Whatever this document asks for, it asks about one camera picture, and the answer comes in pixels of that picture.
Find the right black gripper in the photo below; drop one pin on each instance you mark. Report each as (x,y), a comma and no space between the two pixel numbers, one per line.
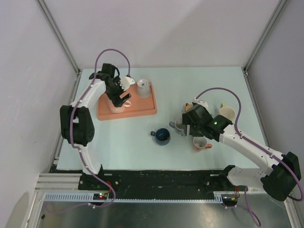
(186,120)

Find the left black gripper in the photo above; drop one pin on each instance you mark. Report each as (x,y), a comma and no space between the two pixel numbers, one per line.
(116,99)

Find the grey blue mug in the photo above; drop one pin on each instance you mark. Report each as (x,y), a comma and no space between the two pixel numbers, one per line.
(177,126)

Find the large peach mug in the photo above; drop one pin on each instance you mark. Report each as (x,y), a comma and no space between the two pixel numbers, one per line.
(117,110)

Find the small pink mug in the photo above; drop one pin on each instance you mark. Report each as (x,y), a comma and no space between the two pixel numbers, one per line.
(200,143)

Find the clear glass mug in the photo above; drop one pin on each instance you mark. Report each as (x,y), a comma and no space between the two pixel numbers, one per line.
(143,88)

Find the dark blue mug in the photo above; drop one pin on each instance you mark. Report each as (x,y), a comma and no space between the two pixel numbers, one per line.
(162,136)

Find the orange mug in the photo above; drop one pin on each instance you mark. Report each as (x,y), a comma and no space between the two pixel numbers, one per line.
(187,107)

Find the yellow faceted mug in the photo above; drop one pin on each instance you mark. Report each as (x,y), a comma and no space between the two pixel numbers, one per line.
(227,112)

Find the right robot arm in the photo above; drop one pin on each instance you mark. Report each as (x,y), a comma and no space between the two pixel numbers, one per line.
(277,173)

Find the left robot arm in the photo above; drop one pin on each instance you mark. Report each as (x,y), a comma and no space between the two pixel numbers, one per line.
(77,126)

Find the salmon plastic tray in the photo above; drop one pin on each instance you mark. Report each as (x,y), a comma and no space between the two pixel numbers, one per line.
(139,106)

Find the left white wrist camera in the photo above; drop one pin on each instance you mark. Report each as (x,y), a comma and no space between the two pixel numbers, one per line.
(126,82)

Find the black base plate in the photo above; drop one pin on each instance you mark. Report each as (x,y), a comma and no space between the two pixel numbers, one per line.
(164,193)

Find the left aluminium frame post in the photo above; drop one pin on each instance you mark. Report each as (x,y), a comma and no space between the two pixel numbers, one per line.
(57,34)

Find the aluminium frame post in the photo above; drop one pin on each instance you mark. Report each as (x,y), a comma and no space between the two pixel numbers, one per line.
(273,20)
(57,34)

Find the aluminium front rail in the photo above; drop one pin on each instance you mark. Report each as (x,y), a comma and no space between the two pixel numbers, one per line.
(59,183)

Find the white cable duct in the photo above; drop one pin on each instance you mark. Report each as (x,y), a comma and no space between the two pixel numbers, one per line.
(100,197)

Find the right aluminium frame post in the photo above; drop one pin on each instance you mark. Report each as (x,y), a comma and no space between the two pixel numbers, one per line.
(273,20)

